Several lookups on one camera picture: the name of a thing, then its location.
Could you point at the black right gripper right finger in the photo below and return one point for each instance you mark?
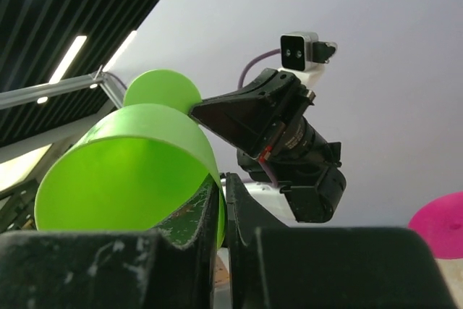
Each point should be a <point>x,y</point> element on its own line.
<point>276,266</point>

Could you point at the aluminium corner post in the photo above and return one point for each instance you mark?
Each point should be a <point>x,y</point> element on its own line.
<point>110,83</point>

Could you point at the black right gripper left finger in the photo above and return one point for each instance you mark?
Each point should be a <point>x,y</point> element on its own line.
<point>168,266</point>

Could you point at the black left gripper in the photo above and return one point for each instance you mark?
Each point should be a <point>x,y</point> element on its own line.
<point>264,119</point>

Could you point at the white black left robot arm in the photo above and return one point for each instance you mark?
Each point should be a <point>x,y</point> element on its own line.
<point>313,186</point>

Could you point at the green plastic wine glass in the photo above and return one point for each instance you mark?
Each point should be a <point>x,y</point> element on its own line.
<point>134,167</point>

